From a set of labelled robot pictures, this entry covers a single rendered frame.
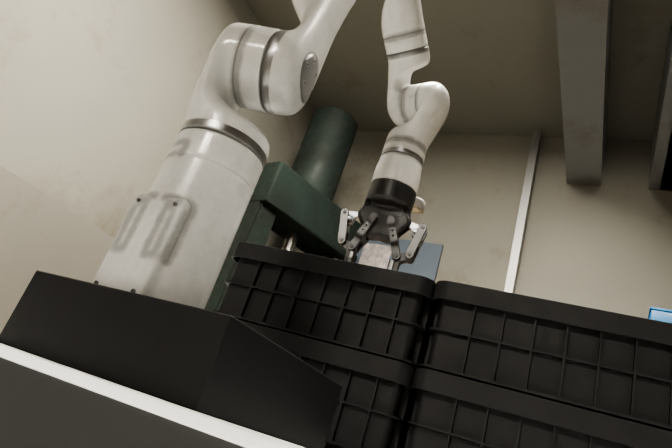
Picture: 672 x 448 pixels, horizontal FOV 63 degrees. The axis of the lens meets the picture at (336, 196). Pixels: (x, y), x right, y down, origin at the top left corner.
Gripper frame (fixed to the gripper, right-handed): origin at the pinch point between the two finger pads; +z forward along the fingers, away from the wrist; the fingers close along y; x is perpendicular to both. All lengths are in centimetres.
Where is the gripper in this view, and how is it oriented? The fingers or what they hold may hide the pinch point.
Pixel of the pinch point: (369, 272)
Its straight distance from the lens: 81.8
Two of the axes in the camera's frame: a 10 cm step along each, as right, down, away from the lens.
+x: 1.9, 4.7, 8.6
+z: -3.0, 8.7, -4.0
